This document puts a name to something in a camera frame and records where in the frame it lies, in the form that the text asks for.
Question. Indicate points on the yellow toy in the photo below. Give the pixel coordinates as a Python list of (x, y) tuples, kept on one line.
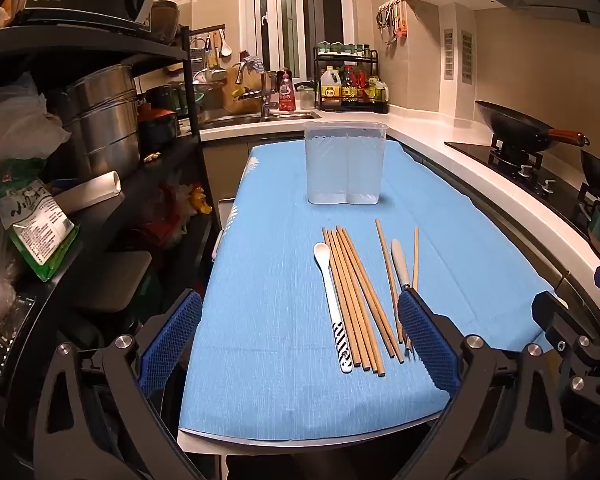
[(201, 200)]

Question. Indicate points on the hanging metal grater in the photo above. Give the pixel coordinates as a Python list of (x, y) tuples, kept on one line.
[(196, 60)]

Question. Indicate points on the stacked stainless steel pots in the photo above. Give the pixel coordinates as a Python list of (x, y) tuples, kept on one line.
[(105, 125)]

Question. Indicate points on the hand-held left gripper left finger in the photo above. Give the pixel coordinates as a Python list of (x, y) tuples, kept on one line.
[(170, 345)]

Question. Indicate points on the yellow cooking oil bottle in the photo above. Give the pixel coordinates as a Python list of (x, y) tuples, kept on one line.
[(331, 91)]

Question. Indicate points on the bundle of wooden chopsticks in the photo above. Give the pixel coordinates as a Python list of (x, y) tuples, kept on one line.
[(352, 300)]

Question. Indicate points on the hanging white ladle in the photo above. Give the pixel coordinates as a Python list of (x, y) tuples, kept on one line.
[(225, 49)]

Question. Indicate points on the tan wooden chopstick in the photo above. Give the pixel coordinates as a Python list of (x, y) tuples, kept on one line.
[(386, 265), (415, 255)]

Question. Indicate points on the steel kitchen sink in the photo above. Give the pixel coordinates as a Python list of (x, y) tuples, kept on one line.
[(230, 121)]

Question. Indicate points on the black electronic appliance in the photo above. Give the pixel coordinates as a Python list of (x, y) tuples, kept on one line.
[(10, 340)]

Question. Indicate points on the white plastic bag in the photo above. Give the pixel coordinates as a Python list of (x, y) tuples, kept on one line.
[(10, 125)]

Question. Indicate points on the black metal shelving rack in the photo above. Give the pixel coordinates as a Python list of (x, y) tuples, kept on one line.
[(105, 45)]

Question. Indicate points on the black pot with red lid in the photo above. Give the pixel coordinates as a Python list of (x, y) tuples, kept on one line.
[(157, 127)]

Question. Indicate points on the steel bowl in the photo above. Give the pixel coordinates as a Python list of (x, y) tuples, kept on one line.
[(165, 22)]

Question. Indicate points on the kitchen window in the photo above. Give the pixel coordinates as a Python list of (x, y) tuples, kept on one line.
[(290, 20)]

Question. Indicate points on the white lidded jar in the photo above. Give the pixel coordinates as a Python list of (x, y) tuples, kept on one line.
[(307, 99)]

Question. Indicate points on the black cooking pot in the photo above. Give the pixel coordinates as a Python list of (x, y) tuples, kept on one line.
[(162, 100)]

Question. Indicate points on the hanging kitchen tools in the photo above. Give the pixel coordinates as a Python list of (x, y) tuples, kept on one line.
[(392, 22)]

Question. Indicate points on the black gas stove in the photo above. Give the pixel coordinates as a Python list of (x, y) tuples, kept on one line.
[(470, 150)]

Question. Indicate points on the wooden cutting board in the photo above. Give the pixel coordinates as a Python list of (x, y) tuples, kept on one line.
[(245, 107)]

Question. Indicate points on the dark soy sauce bottle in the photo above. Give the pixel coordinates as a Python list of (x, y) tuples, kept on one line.
[(349, 91)]

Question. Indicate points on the green food packet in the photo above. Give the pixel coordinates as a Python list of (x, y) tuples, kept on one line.
[(35, 220)]

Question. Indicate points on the black condiment rack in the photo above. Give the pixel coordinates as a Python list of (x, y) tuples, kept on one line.
[(365, 107)]

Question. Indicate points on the wall vent grille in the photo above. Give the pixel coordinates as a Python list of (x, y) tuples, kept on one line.
[(467, 57), (448, 55)]

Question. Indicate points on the chrome kitchen faucet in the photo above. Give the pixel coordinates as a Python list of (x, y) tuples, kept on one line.
[(265, 95)]

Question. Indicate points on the blue table cloth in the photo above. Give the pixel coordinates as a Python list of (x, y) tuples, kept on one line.
[(280, 260)]

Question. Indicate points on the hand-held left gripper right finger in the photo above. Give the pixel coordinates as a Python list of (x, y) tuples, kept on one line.
[(427, 345)]

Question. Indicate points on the red dish soap bottle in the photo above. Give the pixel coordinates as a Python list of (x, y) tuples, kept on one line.
[(287, 95)]

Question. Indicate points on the white paper roll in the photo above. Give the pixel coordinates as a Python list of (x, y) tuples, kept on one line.
[(90, 190)]

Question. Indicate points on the clear plastic utensil holder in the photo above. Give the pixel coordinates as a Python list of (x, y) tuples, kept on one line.
[(345, 170)]

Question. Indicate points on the row of spice jars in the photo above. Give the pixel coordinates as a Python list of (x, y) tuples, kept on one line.
[(330, 49)]

